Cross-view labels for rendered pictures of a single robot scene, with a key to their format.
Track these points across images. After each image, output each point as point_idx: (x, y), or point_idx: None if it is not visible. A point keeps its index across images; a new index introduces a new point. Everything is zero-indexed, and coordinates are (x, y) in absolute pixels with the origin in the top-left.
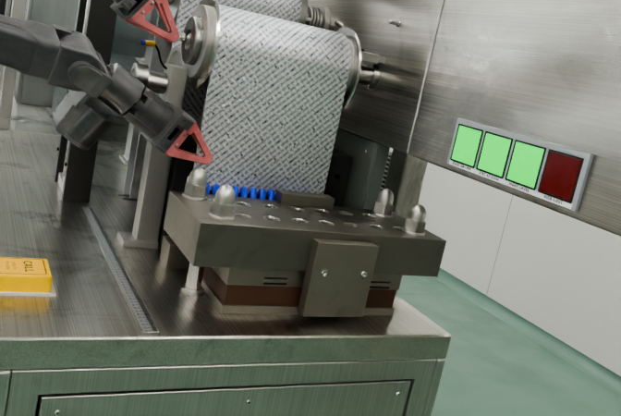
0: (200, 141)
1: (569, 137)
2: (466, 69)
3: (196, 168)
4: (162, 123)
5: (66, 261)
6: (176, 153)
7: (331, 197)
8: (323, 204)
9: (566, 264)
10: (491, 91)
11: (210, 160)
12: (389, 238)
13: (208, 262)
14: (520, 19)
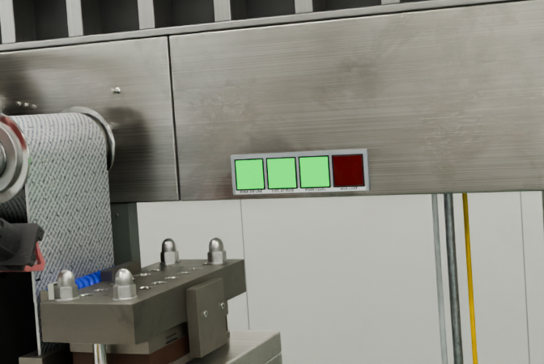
0: (38, 249)
1: (343, 142)
2: (221, 116)
3: (64, 271)
4: (18, 242)
5: None
6: (29, 267)
7: (137, 261)
8: (136, 269)
9: None
10: (256, 127)
11: (44, 264)
12: (218, 270)
13: (142, 337)
14: (264, 68)
